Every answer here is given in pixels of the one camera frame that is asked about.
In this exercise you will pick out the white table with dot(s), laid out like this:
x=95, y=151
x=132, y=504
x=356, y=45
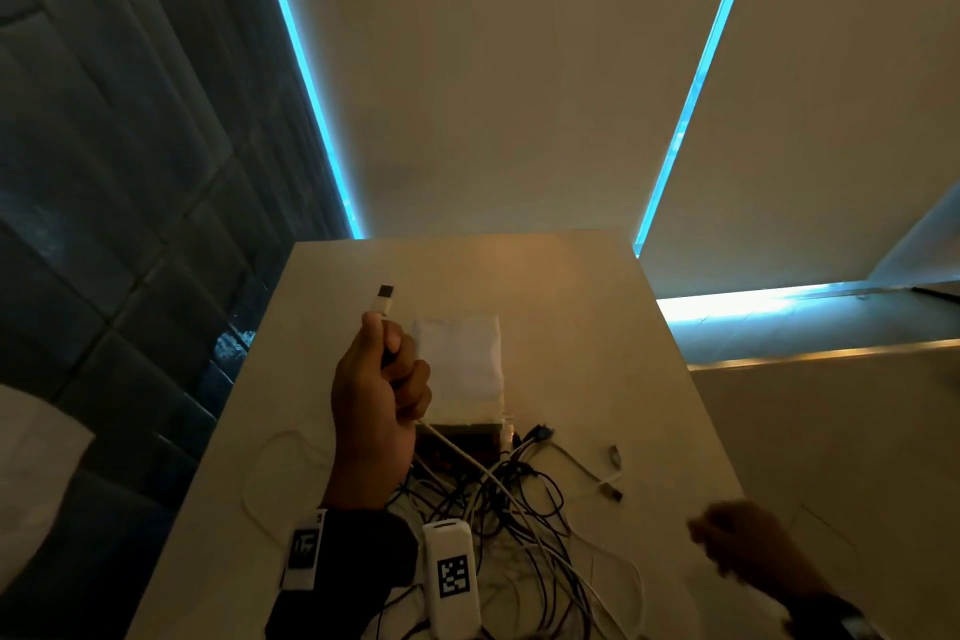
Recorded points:
x=525, y=272

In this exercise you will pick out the window sill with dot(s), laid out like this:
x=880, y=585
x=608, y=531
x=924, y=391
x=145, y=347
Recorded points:
x=780, y=324

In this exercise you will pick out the person's left hand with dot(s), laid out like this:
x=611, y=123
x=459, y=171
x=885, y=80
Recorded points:
x=371, y=422

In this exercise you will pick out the person's right hand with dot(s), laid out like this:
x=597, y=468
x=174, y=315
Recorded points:
x=750, y=542

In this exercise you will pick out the white pillow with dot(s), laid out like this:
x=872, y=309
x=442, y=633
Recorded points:
x=37, y=474

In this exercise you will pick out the white plastic pouch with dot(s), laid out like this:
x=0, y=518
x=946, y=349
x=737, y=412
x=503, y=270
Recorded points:
x=461, y=362

